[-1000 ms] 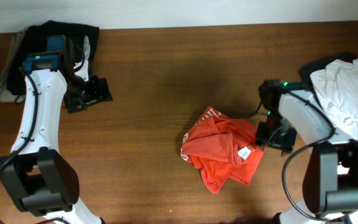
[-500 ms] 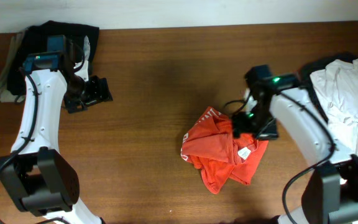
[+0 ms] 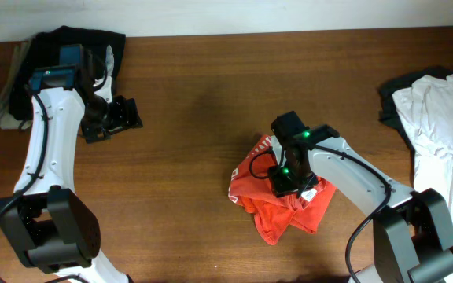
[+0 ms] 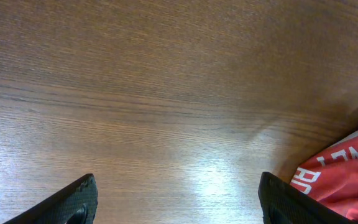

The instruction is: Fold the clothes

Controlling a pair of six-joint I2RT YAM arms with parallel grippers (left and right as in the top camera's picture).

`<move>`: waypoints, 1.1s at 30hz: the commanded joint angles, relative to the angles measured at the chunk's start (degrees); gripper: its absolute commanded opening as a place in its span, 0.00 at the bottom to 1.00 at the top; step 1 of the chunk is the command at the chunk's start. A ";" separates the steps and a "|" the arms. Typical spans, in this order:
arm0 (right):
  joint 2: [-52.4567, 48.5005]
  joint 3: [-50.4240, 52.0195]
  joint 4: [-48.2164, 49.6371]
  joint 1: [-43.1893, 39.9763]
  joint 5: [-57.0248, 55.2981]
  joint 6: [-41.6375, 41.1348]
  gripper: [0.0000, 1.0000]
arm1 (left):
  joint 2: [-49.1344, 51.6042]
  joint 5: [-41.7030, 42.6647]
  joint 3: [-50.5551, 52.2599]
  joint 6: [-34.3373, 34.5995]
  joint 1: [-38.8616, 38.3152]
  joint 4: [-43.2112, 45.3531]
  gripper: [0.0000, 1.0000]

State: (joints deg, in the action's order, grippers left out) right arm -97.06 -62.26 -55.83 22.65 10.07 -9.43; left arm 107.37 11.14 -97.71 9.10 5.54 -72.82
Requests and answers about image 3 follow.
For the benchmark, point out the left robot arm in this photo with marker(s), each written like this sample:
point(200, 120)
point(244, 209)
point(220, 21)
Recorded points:
point(48, 227)

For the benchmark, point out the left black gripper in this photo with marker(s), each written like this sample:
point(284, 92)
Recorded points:
point(128, 116)

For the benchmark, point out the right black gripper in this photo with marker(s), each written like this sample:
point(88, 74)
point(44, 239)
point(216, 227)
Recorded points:
point(279, 184)

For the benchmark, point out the red printed t-shirt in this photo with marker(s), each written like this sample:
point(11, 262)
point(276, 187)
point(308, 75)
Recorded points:
point(271, 214)

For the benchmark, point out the white garment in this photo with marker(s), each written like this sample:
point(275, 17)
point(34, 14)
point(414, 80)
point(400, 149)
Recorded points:
point(425, 110)

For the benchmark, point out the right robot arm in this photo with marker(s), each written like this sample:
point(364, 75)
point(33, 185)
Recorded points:
point(412, 231)

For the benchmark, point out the folded black garment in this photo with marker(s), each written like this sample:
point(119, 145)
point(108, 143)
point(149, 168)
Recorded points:
point(44, 52)

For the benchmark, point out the folded beige garment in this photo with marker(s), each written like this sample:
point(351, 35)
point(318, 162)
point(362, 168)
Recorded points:
point(7, 121)

